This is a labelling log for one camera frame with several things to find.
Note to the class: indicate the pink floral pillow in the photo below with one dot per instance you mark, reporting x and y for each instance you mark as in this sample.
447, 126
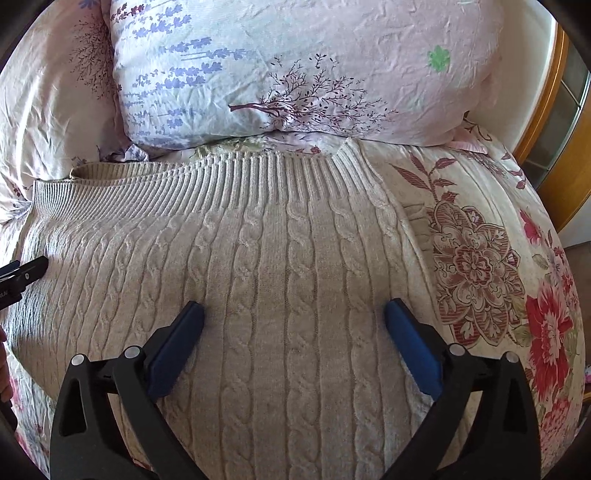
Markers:
46, 115

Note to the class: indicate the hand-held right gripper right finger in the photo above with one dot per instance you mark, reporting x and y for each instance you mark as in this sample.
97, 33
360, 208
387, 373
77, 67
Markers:
414, 347

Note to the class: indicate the wooden glass-pane door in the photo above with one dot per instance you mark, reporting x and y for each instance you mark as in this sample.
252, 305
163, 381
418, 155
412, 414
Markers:
573, 194

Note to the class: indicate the cream floral bedsheet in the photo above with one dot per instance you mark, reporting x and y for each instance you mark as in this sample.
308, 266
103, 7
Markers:
485, 230

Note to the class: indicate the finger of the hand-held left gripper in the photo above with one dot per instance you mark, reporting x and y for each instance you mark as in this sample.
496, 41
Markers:
32, 272
10, 269

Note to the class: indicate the pink pillow with lavender print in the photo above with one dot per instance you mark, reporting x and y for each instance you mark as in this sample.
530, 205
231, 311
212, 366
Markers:
323, 55

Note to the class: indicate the person's left hand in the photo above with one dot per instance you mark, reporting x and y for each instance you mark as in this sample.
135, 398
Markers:
3, 364

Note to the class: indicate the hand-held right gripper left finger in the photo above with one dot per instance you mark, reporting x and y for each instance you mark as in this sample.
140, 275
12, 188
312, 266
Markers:
174, 347

